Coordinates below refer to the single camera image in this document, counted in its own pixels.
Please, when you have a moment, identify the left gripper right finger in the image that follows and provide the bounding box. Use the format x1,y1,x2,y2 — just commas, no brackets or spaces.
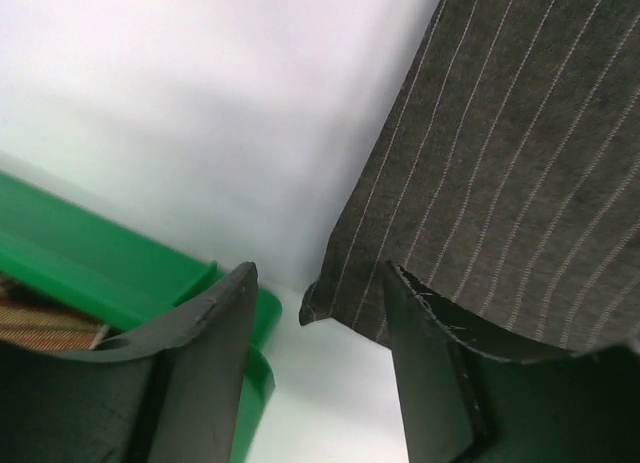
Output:
383,263,639,462

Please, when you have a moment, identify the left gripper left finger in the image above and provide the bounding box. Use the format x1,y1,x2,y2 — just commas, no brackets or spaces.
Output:
1,262,258,462

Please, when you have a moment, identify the black pinstripe long sleeve shirt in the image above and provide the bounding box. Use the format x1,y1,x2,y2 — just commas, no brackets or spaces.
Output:
299,0,639,351

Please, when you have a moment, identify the plaid long sleeve shirt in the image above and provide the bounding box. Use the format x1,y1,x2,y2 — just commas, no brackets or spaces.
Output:
1,274,110,352

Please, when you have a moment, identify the green plastic bin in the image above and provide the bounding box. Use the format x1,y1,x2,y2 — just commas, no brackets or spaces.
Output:
1,175,282,462

